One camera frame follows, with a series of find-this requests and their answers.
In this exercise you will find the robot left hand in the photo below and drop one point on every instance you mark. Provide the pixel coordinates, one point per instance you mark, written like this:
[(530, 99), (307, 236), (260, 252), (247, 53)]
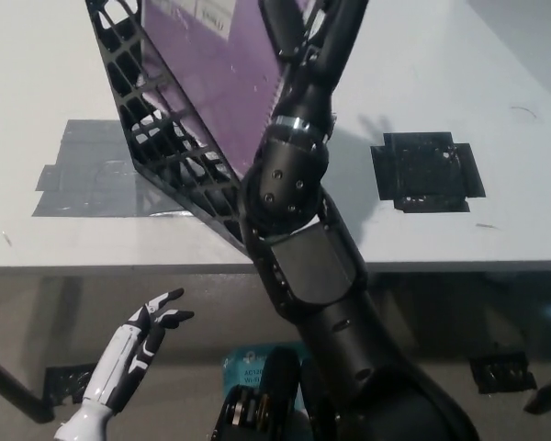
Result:
[(128, 363)]

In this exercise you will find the purple spiral notebook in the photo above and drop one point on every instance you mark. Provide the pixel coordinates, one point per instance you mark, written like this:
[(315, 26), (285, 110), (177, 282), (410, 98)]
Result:
[(202, 82)]

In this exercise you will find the black mesh magazine stand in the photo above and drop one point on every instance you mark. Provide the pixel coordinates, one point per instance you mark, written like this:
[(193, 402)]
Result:
[(127, 117)]

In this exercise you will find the grey tape patch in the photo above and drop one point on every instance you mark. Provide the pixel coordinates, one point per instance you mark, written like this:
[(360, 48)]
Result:
[(78, 161)]

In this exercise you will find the black tape square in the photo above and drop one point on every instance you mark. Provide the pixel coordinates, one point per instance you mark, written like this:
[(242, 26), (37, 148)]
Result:
[(422, 174)]

